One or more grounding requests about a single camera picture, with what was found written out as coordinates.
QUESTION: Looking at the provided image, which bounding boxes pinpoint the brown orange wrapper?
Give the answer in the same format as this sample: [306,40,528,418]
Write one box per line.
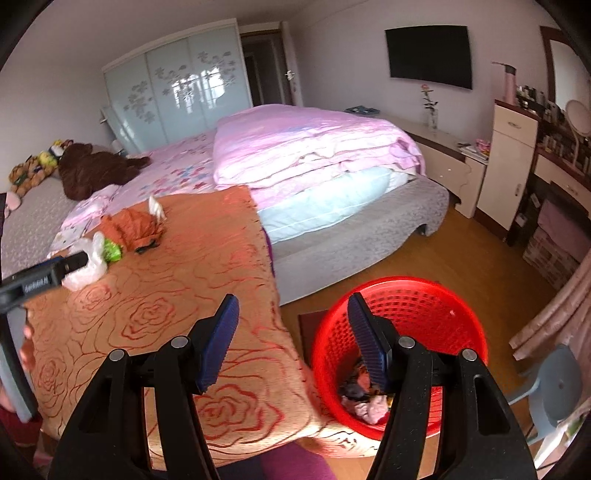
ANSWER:
[98,208,164,253]

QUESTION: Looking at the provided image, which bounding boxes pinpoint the clear plastic bag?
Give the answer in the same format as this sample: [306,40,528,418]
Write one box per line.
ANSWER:
[62,231,107,292]

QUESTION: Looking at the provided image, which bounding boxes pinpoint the red plastic mesh basket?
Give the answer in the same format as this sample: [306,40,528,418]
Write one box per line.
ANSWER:
[311,276,489,440]

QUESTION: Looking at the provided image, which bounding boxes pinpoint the red floor mat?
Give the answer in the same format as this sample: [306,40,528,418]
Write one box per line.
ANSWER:
[297,310,328,367]

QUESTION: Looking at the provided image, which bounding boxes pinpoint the orange rose pattern tablecloth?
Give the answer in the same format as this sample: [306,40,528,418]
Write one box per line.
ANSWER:
[27,187,379,467]

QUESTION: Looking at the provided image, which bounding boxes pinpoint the green wrapper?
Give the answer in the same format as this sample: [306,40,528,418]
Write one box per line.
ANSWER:
[102,238,122,264]

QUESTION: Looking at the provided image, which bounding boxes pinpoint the light blue pillow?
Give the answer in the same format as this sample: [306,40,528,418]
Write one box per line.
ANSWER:
[259,167,393,244]

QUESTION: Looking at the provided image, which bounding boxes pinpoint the white crumpled tissue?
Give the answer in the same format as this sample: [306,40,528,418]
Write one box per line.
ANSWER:
[147,196,166,223]

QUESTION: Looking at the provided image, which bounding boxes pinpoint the pink floral bed sheet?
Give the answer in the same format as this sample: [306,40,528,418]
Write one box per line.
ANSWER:
[55,130,215,244]

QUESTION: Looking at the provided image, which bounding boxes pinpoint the cream low tv cabinet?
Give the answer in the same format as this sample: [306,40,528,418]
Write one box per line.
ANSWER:
[379,113,486,218]

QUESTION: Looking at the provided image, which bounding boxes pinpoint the grey plastic stool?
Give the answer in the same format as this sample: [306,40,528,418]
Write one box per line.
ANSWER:
[507,344,583,445]

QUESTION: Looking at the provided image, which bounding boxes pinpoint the pink curtain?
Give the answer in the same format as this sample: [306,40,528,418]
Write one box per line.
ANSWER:
[509,252,590,369]

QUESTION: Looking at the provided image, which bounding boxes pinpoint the woven storage box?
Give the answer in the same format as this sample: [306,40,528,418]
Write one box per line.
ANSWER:
[523,227,580,290]

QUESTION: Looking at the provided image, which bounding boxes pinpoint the pink quilt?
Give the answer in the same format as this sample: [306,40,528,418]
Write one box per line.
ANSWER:
[212,104,426,208]

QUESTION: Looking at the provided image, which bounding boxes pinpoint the white tall cabinet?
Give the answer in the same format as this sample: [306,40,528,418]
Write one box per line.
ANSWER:
[475,100,539,237]

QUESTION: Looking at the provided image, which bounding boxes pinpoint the tan plush toy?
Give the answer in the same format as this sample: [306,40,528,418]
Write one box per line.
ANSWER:
[8,152,58,198]

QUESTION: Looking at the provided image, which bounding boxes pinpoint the brown plush bear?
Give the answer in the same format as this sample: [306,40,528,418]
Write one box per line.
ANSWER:
[58,143,151,201]

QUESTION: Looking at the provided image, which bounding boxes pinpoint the rose in glass vase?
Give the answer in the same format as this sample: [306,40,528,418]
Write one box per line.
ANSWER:
[421,84,439,131]

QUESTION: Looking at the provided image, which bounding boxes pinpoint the dressing table with drawer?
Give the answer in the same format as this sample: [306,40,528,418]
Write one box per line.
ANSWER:
[533,148,590,211]

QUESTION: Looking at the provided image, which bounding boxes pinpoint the glass sliding door wardrobe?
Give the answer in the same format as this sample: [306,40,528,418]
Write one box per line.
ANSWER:
[102,18,252,155]

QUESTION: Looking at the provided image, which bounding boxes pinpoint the dark doorway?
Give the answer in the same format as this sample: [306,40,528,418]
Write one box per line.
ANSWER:
[240,30,294,107]

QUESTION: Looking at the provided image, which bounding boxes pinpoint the pink thermos bottle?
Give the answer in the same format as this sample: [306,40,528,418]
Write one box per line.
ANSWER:
[494,61,517,106]

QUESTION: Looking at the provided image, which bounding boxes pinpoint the round vanity mirror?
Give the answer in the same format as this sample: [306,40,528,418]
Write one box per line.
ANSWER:
[564,99,591,166]

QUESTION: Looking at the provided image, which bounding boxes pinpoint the grey bed frame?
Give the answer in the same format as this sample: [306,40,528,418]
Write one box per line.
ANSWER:
[273,177,450,305]

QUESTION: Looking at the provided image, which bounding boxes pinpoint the black wall television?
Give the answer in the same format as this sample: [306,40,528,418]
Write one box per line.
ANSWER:
[385,25,473,90]

